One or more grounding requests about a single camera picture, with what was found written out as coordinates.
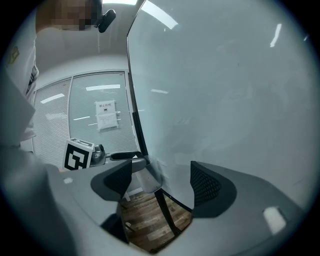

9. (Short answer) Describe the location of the black head-mounted camera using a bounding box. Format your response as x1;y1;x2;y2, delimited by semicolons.
94;8;117;34

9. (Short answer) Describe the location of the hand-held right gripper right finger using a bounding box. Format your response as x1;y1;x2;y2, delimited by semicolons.
190;161;308;236

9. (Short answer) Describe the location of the person's head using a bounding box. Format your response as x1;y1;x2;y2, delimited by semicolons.
36;0;103;32

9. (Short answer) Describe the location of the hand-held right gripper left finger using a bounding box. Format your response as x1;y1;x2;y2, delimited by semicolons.
46;159;133;226

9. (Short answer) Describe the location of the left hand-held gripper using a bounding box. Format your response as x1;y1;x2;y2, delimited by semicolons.
63;137;148;174

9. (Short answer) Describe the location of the person's white t-shirt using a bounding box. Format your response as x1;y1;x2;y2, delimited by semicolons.
0;7;41;153

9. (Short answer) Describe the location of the whiteboard on black stand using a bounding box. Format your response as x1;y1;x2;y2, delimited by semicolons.
126;0;320;235

